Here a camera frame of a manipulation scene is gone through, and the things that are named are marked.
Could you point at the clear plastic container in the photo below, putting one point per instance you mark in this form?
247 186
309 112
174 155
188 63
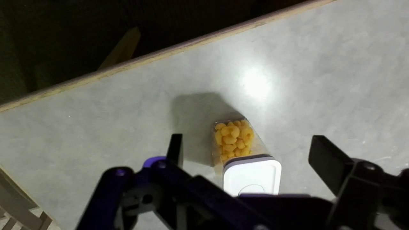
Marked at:
238 145

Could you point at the white container lid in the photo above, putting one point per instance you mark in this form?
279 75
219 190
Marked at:
254 174

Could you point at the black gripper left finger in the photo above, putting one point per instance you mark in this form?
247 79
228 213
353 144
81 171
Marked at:
141 200

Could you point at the light wooden chair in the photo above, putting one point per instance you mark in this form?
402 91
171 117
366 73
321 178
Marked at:
123 49
20 205

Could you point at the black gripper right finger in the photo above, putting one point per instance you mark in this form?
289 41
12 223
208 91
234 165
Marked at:
366 192

